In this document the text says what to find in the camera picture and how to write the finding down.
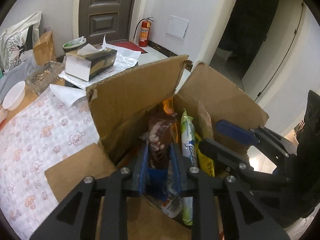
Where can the white wall panel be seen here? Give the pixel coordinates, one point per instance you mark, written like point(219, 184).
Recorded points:
point(177, 27)

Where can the dark grey door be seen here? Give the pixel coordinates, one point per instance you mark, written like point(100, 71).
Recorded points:
point(105, 10)

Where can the green and white snack packet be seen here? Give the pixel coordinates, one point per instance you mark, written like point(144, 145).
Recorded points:
point(188, 140)

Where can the small brown cardboard box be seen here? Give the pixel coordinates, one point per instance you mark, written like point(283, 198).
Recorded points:
point(45, 48)

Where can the grey cloth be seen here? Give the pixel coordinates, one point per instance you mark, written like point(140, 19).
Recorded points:
point(12, 80)

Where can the red fire extinguisher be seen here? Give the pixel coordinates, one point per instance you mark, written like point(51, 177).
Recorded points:
point(144, 33)

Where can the trash can with green liner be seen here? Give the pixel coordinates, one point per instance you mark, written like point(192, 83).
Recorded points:
point(73, 44)

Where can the white plastic bowl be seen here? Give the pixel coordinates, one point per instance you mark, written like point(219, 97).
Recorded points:
point(13, 96)

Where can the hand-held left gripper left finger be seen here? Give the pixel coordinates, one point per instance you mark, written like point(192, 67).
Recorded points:
point(143, 175)

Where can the white printed tote bag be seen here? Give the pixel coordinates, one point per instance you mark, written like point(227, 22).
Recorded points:
point(17, 42)

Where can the red door mat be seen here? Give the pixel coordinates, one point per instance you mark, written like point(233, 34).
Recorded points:
point(130, 48)

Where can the tissue box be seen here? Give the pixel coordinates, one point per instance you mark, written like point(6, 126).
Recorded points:
point(85, 65)

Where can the brown snack packet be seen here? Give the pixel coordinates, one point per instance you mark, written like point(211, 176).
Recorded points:
point(160, 135)

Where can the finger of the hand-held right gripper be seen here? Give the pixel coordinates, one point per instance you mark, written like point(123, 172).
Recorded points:
point(235, 131)
point(220, 152)

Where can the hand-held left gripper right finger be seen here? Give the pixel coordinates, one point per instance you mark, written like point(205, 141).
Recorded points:
point(176, 175)

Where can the cartoon printed tablecloth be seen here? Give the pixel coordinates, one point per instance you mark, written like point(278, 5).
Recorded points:
point(37, 142)

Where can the yellow snack packet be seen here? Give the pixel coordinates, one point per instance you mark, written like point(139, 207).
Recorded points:
point(206, 162)

